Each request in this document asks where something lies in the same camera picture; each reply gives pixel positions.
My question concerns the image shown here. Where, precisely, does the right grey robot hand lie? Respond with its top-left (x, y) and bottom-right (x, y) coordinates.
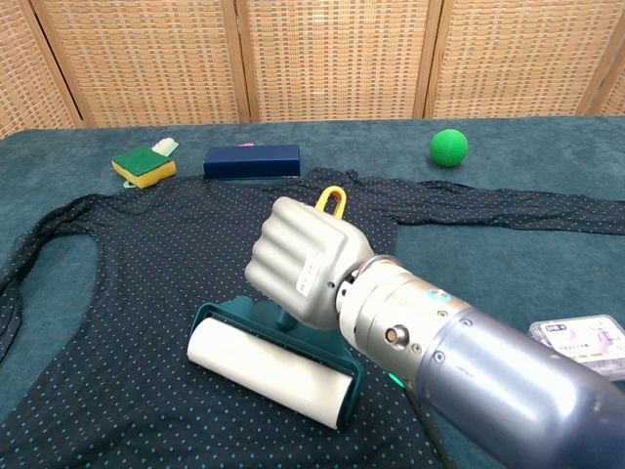
top-left (243, 195), bottom-right (376, 330)

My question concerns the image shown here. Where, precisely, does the teal lint roller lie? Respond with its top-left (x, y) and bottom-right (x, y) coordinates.
top-left (187, 185), bottom-right (365, 433)

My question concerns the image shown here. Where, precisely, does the navy polka dot shirt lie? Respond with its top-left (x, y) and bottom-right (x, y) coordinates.
top-left (0, 167), bottom-right (625, 469)

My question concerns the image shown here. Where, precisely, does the navy rectangular box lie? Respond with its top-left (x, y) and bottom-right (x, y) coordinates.
top-left (202, 144), bottom-right (302, 180)

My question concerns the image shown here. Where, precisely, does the white small brush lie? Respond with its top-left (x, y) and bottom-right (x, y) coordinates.
top-left (150, 137), bottom-right (180, 157)

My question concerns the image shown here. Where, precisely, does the teal tablecloth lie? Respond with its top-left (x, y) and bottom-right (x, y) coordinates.
top-left (0, 113), bottom-right (625, 469)

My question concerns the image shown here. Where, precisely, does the green foam ball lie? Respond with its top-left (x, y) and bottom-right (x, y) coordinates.
top-left (429, 128), bottom-right (470, 169)

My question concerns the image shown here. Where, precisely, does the green yellow sponge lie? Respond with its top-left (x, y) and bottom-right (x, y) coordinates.
top-left (110, 146), bottom-right (178, 190)

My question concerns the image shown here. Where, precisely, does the woven folding screen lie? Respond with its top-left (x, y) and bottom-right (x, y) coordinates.
top-left (0, 0), bottom-right (625, 140)

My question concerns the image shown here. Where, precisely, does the clear plastic clip box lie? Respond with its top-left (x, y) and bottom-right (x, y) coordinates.
top-left (526, 314), bottom-right (625, 382)

